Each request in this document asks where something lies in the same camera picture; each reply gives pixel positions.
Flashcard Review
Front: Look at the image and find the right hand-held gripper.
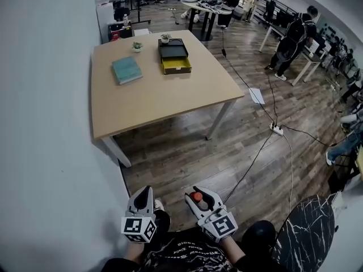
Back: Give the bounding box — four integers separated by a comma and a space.
184, 185, 239, 244

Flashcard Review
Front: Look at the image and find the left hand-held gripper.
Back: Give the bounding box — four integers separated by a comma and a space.
121, 185, 158, 244

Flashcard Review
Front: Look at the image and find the black and yellow drawer box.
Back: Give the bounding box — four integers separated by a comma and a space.
157, 37, 193, 76

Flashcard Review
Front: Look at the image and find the person's right forearm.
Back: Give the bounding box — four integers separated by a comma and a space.
218, 236, 247, 266

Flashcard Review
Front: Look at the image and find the person's left forearm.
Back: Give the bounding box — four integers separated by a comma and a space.
125, 238, 151, 267

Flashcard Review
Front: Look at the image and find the person's left leg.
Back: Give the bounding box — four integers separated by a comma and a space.
146, 209, 172, 239

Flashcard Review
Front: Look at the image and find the person's leg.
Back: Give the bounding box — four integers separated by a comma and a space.
146, 209, 172, 239
240, 219, 277, 250

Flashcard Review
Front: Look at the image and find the person's black printed shirt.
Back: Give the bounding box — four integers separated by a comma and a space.
100, 227, 287, 272

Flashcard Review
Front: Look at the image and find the person's right leg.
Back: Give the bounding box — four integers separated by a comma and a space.
240, 219, 277, 250

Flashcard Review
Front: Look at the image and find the white power strip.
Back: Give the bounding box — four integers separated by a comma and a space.
268, 122, 285, 137

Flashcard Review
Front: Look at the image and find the black marble round table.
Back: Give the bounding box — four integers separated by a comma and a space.
271, 194, 336, 272

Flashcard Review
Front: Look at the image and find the light wooden table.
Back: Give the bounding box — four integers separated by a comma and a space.
90, 29, 246, 168

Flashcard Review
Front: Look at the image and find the white paper sheet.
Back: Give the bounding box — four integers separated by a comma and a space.
248, 87, 266, 105

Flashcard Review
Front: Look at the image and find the teal book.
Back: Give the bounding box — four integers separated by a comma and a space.
111, 56, 144, 86

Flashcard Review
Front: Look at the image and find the black bin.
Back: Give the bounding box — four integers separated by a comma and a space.
107, 22, 134, 43

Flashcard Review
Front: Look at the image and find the white desk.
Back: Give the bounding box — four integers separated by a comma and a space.
259, 23, 327, 87

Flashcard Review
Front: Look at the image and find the white cabinet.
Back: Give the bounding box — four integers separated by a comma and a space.
95, 2, 115, 44

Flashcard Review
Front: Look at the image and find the round cluttered table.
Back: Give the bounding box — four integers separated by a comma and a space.
180, 0, 237, 42

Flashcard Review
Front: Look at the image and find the thin black cable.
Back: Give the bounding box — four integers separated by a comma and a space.
222, 131, 273, 204

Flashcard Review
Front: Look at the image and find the long black cable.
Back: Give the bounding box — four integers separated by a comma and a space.
220, 28, 275, 125

